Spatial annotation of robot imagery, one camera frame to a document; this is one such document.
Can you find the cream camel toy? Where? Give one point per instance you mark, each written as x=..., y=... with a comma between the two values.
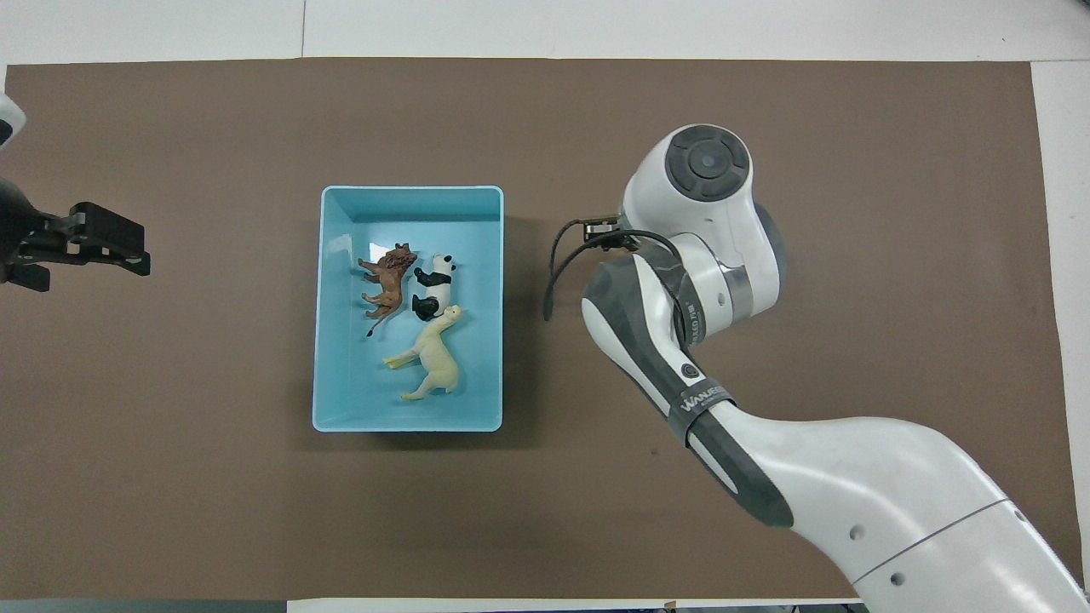
x=436, y=362

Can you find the brown lion toy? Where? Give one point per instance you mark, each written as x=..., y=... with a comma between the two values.
x=390, y=281

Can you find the light blue storage box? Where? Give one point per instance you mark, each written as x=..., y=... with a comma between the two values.
x=477, y=255

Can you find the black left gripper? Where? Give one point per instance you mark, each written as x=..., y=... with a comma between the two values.
x=94, y=234

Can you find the black and white panda toy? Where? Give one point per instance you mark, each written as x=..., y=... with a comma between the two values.
x=437, y=285

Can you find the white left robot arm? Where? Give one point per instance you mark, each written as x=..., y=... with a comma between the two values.
x=13, y=221

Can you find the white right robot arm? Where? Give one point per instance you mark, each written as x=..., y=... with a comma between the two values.
x=851, y=485

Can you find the brown table mat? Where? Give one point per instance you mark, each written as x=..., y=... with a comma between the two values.
x=213, y=468

